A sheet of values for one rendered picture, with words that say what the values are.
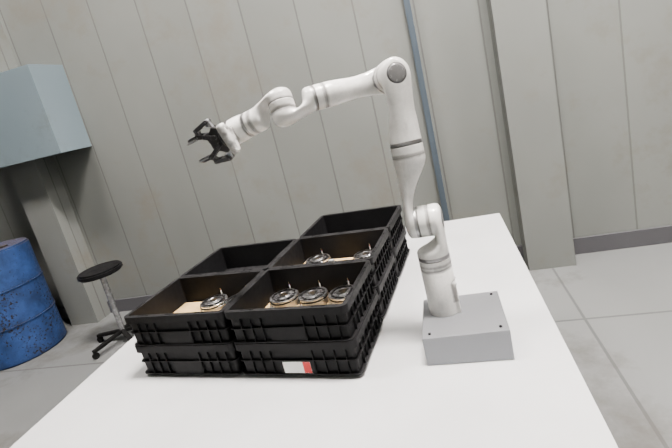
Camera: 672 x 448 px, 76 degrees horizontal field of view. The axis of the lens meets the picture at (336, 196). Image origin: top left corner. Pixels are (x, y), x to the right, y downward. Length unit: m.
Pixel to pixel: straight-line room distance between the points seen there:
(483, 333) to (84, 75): 3.65
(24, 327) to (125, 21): 2.55
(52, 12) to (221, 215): 2.07
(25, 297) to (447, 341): 3.66
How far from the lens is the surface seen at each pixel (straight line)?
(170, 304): 1.80
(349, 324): 1.25
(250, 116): 1.22
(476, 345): 1.28
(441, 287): 1.31
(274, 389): 1.39
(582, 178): 3.41
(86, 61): 4.16
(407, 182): 1.22
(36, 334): 4.44
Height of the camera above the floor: 1.47
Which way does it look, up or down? 13 degrees down
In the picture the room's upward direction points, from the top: 14 degrees counter-clockwise
